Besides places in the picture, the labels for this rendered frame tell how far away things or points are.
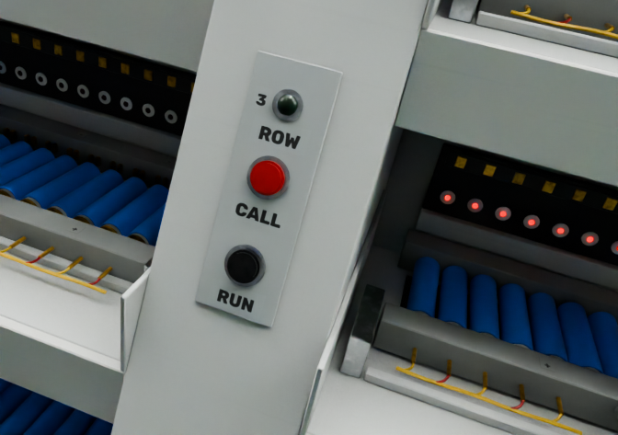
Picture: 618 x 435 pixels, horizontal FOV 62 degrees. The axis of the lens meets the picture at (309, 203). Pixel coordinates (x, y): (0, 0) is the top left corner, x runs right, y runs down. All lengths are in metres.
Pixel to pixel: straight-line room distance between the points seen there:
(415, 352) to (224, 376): 0.11
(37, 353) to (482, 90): 0.26
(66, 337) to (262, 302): 0.12
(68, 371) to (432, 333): 0.20
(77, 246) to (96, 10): 0.14
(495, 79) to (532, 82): 0.02
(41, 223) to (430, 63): 0.25
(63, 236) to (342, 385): 0.19
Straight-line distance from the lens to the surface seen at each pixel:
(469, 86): 0.24
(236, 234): 0.24
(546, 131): 0.25
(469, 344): 0.32
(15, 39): 0.51
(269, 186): 0.23
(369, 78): 0.23
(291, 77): 0.24
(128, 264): 0.33
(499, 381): 0.33
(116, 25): 0.29
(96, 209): 0.38
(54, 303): 0.33
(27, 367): 0.34
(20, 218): 0.36
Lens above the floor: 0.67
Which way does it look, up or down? 8 degrees down
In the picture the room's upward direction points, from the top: 16 degrees clockwise
